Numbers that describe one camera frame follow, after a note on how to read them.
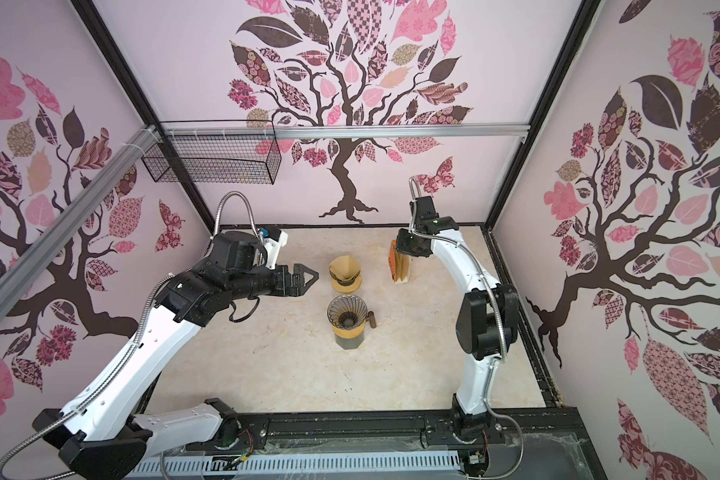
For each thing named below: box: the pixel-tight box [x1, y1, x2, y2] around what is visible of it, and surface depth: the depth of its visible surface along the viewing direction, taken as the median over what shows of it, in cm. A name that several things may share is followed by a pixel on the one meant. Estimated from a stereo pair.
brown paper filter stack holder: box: [388, 239, 411, 283], surface depth 103 cm
